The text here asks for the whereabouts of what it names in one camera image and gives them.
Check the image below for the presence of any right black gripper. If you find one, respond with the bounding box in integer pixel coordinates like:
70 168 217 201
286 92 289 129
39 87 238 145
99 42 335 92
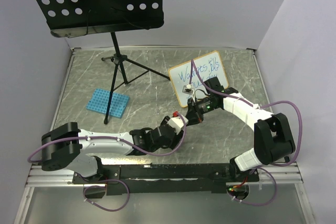
185 97 219 126

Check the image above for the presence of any yellow framed whiteboard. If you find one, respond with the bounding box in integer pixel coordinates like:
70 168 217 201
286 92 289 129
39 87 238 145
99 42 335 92
169 51 229 108

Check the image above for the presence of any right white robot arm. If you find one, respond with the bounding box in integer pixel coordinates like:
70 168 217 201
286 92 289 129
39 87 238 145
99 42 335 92
185 77 296 181

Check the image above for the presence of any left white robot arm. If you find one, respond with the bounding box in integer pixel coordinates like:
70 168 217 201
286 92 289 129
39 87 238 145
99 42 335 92
41 115 188 183

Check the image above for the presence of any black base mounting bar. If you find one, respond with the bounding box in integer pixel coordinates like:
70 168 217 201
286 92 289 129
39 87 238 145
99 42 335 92
72 163 259 196

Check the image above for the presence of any blue studded building plate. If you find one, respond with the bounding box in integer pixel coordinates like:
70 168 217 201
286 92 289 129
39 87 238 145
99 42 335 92
86 89 130 118

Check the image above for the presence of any black perforated music stand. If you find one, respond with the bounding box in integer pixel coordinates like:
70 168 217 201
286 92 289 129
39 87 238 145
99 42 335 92
22 0 173 125

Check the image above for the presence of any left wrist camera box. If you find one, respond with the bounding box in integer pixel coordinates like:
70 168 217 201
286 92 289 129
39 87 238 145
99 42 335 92
167 112 188 135

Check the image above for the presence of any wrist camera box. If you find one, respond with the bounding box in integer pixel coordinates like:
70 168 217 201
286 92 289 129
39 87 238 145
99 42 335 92
182 84 195 98
167 112 188 135

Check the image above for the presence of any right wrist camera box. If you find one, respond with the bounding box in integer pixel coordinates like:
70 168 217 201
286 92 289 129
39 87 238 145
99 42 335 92
182 84 195 98

